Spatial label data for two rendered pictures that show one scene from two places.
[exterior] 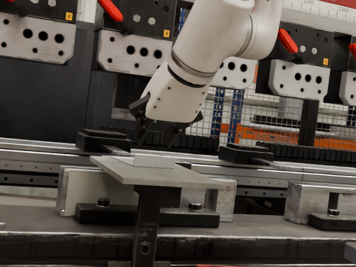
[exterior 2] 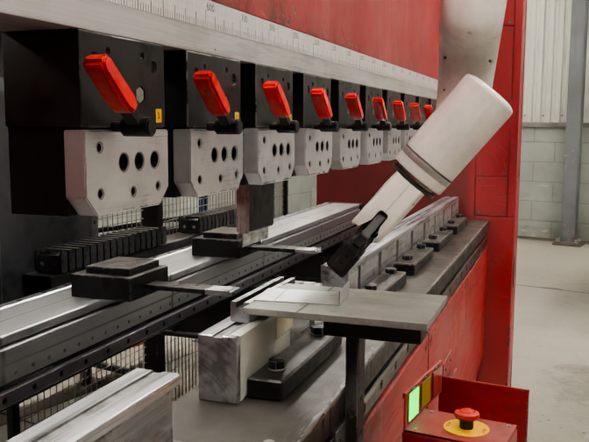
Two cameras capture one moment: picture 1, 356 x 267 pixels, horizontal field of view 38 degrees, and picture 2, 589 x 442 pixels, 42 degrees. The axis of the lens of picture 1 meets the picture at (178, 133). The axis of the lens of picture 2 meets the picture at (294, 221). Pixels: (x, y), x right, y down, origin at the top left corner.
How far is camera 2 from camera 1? 0.98 m
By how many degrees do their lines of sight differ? 49
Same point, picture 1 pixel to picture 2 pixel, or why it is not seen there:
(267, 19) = not seen: hidden behind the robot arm
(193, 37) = (464, 146)
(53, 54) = (231, 179)
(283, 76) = (344, 146)
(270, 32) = not seen: hidden behind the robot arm
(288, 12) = (341, 69)
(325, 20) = (355, 72)
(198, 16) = (475, 124)
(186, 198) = (301, 323)
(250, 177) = (233, 269)
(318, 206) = (354, 285)
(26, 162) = (53, 348)
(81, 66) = not seen: outside the picture
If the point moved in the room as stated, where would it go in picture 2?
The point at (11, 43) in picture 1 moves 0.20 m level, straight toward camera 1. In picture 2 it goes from (204, 174) to (369, 180)
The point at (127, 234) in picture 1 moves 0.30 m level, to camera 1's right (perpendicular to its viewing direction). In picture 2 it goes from (342, 390) to (447, 346)
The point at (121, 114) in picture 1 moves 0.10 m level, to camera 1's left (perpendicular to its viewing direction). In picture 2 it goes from (248, 238) to (198, 245)
